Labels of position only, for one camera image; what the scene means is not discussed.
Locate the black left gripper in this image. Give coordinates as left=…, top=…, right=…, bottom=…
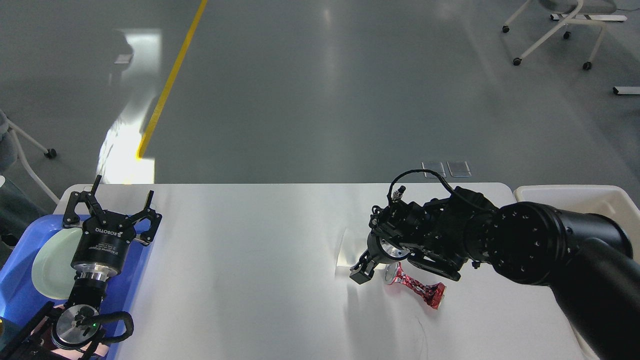
left=62, top=175, right=163, bottom=278

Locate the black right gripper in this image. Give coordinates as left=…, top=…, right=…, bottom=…
left=349, top=231, right=412, bottom=285

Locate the white paper cup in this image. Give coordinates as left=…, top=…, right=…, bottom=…
left=334, top=227, right=370, bottom=275

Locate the red snack wrapper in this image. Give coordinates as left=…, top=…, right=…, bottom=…
left=384, top=262, right=446, bottom=310

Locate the light green plate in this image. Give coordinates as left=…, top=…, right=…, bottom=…
left=31, top=228, right=82, bottom=300

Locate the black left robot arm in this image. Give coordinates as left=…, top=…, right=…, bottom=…
left=1, top=175, right=163, bottom=360

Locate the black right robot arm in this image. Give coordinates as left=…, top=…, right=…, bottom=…
left=349, top=168, right=640, bottom=360

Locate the blue plastic tray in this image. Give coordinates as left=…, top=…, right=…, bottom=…
left=1, top=215, right=144, bottom=348

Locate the floor socket cover left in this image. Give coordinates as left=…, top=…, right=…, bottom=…
left=421, top=161, right=447, bottom=178

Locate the floor socket cover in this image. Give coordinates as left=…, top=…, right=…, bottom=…
left=421, top=161, right=447, bottom=178
left=446, top=161, right=473, bottom=178

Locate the white chair base left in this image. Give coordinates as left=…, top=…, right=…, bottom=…
left=0, top=110, right=61, bottom=205

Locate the floor socket cover right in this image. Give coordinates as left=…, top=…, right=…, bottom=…
left=446, top=161, right=473, bottom=178

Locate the beige plastic bin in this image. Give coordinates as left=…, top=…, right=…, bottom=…
left=514, top=184, right=640, bottom=263

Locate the white office chair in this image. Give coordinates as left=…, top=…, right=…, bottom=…
left=511, top=0, right=618, bottom=71

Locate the white bar on floor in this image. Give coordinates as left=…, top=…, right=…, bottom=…
left=612, top=86, right=640, bottom=96

